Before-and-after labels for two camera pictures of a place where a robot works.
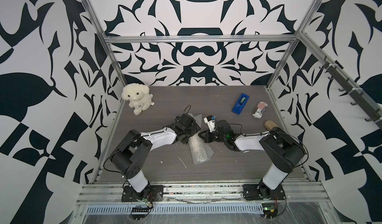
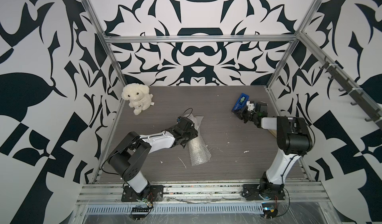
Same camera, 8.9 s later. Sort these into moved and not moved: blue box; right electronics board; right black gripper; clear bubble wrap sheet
Moved: right black gripper
Not moved: right electronics board; clear bubble wrap sheet; blue box
